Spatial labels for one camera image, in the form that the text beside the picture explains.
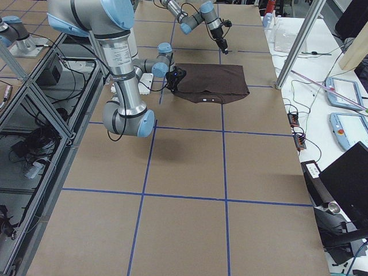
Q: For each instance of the black monitor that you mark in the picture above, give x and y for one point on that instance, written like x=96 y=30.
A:
x=346 y=181

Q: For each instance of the dark brown t-shirt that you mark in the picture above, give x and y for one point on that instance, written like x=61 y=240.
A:
x=214 y=83

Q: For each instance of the grey neighbouring robot arm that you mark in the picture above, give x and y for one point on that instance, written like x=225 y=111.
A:
x=14 y=32

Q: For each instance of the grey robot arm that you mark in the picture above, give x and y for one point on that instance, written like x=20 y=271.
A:
x=205 y=14
x=110 y=23

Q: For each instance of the wooden board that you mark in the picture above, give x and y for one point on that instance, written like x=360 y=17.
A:
x=353 y=23

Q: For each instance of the blue teach pendant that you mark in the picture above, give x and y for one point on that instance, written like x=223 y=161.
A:
x=346 y=88
x=349 y=129

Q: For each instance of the blue teach pendant upper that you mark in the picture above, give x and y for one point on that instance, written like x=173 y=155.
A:
x=346 y=88

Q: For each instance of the blue teach pendant lower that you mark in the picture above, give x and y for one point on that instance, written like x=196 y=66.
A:
x=349 y=129

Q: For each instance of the aluminium frame post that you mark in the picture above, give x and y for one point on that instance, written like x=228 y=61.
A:
x=303 y=33

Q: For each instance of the aluminium frame side table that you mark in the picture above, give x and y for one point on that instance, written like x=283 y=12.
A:
x=47 y=97

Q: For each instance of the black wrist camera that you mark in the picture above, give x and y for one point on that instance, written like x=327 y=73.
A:
x=178 y=74
x=226 y=23

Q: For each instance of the orange black connector block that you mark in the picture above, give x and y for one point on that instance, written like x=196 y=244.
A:
x=293 y=119
x=299 y=140

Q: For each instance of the orange black connector block lower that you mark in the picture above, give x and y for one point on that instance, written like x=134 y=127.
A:
x=299 y=140

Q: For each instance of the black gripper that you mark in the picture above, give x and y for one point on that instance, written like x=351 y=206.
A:
x=174 y=83
x=218 y=35

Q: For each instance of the orange black connector block upper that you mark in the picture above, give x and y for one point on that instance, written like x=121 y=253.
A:
x=293 y=119

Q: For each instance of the clear plastic bag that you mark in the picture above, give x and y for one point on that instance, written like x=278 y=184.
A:
x=283 y=40

